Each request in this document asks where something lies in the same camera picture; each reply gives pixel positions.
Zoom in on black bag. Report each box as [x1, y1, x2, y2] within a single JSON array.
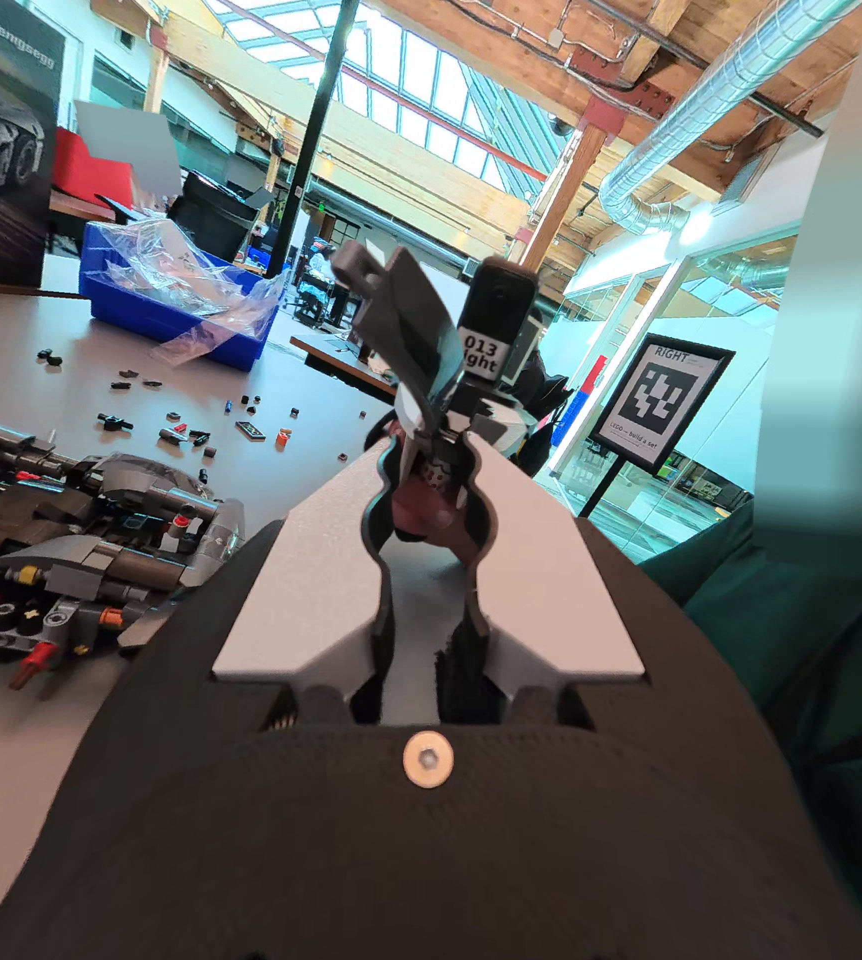
[[512, 351, 576, 481]]

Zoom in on scattered small toy brick pieces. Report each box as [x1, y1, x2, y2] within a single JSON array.
[[35, 347, 374, 485]]

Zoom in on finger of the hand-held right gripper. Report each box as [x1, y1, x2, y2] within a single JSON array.
[[392, 386, 436, 455], [468, 408, 536, 460]]

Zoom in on grey toy brick panel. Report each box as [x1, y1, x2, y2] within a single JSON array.
[[328, 240, 468, 421]]

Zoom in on wooden post with red bracket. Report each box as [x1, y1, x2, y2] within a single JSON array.
[[517, 93, 631, 275]]

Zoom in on black framed marker sign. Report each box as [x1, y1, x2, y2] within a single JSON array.
[[579, 341, 737, 520]]

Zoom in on blue plastic storage bin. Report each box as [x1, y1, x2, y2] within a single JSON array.
[[77, 219, 284, 374]]

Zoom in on red storage box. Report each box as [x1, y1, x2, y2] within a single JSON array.
[[50, 126, 136, 222]]

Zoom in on black desk screen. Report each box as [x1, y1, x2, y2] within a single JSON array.
[[167, 171, 261, 264]]

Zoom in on silver flexible duct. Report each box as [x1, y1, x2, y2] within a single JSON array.
[[597, 0, 862, 235]]

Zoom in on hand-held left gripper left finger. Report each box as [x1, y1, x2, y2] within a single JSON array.
[[210, 433, 404, 699]]

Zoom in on person's right hand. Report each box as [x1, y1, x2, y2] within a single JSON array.
[[389, 461, 482, 565]]

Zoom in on clear plastic bags pile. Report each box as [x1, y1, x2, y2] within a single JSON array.
[[84, 212, 287, 366]]

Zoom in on grey toy brick car model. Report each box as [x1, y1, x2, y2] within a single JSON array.
[[0, 411, 248, 691]]

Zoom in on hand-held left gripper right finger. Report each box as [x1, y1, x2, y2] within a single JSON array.
[[442, 432, 647, 699]]

